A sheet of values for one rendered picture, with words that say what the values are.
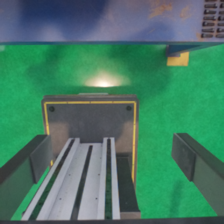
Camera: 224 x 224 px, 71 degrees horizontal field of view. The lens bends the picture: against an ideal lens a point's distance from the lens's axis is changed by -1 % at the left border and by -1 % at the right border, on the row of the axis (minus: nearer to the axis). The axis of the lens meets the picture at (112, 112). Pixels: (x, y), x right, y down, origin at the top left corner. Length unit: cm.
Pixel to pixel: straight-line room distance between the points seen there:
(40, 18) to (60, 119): 65
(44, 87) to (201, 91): 142
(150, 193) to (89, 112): 120
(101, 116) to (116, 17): 64
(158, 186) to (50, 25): 172
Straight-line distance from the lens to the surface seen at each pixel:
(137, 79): 146
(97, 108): 115
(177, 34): 88
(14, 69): 165
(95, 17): 83
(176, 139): 16
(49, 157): 17
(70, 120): 120
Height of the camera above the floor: 143
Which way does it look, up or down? 75 degrees down
